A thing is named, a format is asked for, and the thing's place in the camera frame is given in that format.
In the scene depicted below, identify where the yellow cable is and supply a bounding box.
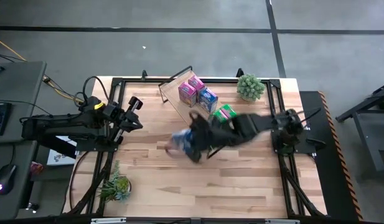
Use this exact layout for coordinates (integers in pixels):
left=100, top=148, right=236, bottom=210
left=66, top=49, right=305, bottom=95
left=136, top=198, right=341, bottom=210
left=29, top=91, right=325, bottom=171
left=0, top=35, right=83, bottom=103

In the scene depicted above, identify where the black computer mouse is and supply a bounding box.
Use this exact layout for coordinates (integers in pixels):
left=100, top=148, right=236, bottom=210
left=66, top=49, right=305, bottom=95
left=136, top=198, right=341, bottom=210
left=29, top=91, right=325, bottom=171
left=0, top=164, right=18, bottom=196

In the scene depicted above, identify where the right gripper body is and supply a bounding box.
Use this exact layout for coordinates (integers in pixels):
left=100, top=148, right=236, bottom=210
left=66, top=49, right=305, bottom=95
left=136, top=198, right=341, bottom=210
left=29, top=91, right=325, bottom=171
left=191, top=115, right=240, bottom=154

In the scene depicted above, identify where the grey desk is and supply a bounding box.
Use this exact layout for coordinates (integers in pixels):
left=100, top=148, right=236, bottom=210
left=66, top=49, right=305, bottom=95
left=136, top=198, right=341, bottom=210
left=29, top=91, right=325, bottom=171
left=0, top=60, right=48, bottom=144
left=0, top=139, right=40, bottom=221

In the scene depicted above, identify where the spiky succulent plant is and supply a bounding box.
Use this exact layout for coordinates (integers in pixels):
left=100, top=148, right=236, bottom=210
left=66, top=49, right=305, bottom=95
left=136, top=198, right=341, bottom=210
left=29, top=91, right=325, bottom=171
left=97, top=160, right=133, bottom=203

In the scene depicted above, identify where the Frosted Flakes cereal box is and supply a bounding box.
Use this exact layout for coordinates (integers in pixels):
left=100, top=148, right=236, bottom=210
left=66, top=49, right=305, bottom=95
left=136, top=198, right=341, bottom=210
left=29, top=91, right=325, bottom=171
left=198, top=88, right=219, bottom=114
left=164, top=128, right=196, bottom=160

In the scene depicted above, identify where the Raisin Bran cereal box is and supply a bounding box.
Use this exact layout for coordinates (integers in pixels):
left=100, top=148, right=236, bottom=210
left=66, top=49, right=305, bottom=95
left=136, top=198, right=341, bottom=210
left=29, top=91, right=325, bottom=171
left=178, top=82, right=198, bottom=108
left=187, top=75, right=206, bottom=93

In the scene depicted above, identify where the black aluminium table frame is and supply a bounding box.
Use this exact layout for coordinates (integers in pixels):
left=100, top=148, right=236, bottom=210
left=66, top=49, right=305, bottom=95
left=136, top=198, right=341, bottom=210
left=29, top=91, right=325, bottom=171
left=62, top=76, right=328, bottom=218

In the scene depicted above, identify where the white printed box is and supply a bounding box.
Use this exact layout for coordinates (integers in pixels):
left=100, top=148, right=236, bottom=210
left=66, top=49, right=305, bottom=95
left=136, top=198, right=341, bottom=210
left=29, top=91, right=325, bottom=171
left=45, top=135, right=77, bottom=167

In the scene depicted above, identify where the black metal stand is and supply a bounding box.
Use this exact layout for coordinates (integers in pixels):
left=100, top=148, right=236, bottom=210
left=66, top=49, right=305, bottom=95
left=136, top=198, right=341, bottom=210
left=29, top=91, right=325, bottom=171
left=335, top=81, right=384, bottom=172

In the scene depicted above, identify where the Apple Jacks cereal box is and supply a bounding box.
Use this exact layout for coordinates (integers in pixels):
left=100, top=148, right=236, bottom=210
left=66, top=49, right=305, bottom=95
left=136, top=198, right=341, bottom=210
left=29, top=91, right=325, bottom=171
left=212, top=109, right=227, bottom=124
left=220, top=103, right=238, bottom=121

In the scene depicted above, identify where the black mat striped edge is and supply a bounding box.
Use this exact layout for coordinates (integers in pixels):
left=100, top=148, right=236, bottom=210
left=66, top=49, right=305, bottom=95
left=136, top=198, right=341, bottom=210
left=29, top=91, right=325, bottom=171
left=299, top=90, right=363, bottom=222

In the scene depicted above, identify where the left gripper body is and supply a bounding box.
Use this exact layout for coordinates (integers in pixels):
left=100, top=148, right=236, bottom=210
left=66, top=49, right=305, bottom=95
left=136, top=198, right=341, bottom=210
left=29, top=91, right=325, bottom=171
left=112, top=95, right=145, bottom=144

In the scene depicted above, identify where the green plant in woven pot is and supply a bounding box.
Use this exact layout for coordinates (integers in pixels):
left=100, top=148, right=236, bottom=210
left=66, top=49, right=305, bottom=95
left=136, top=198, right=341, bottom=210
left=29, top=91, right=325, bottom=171
left=236, top=73, right=266, bottom=103

